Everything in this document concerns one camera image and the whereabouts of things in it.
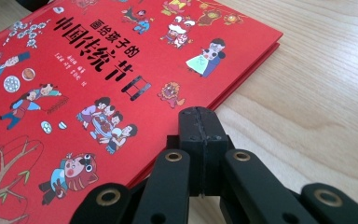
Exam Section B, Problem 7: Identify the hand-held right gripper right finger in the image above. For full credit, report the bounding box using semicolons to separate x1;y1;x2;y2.
202;106;235;197

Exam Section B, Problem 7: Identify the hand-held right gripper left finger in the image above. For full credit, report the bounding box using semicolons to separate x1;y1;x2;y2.
166;106;204;197

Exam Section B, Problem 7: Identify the red picture book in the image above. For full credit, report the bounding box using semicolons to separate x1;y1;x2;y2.
0;0;283;224

